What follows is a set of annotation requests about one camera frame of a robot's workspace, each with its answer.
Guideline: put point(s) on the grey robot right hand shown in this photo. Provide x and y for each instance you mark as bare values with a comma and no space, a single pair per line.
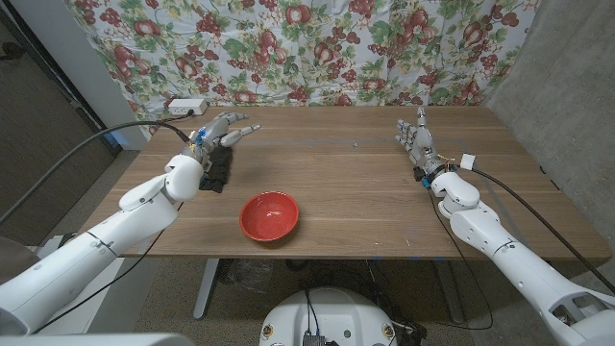
424,149

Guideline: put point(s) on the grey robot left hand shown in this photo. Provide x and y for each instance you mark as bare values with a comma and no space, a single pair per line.
214,134

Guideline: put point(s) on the black shorts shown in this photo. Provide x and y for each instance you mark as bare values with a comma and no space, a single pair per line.
218,168

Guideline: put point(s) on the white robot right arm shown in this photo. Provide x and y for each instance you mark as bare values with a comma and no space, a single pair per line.
485,230

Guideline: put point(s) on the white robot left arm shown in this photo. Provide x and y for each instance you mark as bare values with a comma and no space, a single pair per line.
139,216

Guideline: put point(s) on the red bowl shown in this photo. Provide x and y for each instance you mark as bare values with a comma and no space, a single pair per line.
269,216

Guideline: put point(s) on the white power strip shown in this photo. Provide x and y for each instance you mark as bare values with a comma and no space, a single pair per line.
187,106

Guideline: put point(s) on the blue tape piece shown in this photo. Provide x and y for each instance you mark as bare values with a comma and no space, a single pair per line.
116,139

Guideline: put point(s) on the floral fruit print backdrop cloth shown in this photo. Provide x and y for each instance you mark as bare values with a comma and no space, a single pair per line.
307,48

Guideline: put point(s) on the clear plastic bag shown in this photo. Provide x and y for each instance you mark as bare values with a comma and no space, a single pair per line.
250,276

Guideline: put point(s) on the grey table leg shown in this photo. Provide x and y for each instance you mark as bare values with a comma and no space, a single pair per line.
206,288
450,293

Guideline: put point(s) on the yellow and black tool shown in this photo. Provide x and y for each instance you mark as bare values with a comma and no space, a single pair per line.
67,239

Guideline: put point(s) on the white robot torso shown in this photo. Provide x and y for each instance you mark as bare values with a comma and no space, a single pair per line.
331,317

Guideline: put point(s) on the person in brown clothing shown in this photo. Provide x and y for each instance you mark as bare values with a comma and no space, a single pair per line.
17,259

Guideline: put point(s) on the white robot head rim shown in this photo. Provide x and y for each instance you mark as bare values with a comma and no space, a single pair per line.
96,340

